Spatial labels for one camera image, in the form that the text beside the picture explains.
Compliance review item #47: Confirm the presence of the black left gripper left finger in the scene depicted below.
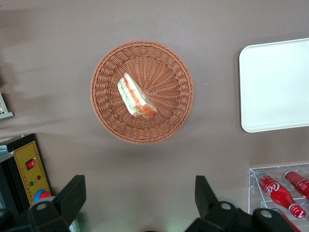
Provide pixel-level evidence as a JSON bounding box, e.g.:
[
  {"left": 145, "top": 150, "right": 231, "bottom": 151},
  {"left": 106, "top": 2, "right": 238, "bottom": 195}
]
[{"left": 28, "top": 175, "right": 87, "bottom": 232}]

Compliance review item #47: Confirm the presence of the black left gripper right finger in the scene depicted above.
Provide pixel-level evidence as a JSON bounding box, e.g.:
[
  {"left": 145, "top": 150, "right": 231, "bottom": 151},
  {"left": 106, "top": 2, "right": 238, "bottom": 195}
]
[{"left": 185, "top": 175, "right": 254, "bottom": 232}]

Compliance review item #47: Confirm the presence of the triangular sandwich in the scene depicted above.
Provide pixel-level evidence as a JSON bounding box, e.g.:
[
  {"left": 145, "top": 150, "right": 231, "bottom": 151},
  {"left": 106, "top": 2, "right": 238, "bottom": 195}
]
[{"left": 117, "top": 72, "right": 159, "bottom": 120}]

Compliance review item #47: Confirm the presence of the round brown wicker basket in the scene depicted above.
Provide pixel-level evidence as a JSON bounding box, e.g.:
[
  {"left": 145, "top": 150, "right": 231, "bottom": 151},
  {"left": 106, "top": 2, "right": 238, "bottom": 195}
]
[{"left": 90, "top": 40, "right": 195, "bottom": 145}]

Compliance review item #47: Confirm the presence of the white rectangular tray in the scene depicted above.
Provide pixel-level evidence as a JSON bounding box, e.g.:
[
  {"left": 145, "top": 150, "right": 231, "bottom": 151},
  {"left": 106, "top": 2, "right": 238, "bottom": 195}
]
[{"left": 239, "top": 38, "right": 309, "bottom": 133}]

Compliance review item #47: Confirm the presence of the red emergency stop button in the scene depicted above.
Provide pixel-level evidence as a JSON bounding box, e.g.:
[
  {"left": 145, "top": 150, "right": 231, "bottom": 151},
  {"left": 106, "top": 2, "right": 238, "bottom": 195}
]
[{"left": 33, "top": 189, "right": 53, "bottom": 203}]

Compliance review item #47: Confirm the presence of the clear acrylic bottle rack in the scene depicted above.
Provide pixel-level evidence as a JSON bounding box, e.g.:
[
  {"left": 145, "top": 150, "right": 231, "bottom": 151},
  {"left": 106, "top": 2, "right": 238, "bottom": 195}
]
[{"left": 248, "top": 163, "right": 309, "bottom": 232}]

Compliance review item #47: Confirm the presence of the black yellow-panel control box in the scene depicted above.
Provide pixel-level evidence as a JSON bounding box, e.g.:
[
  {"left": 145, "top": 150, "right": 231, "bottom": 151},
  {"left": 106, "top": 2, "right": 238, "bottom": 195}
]
[{"left": 0, "top": 133, "right": 53, "bottom": 215}]

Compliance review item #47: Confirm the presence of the red Coca-Cola bottle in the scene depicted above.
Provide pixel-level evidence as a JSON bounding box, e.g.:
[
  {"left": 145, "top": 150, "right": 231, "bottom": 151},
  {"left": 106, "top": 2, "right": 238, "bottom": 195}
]
[
  {"left": 256, "top": 175, "right": 307, "bottom": 219},
  {"left": 282, "top": 170, "right": 309, "bottom": 201}
]

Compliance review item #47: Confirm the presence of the grey frame object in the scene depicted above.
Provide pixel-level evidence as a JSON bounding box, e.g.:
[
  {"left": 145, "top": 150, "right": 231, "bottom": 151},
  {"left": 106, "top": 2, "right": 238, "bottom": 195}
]
[{"left": 0, "top": 91, "right": 14, "bottom": 120}]

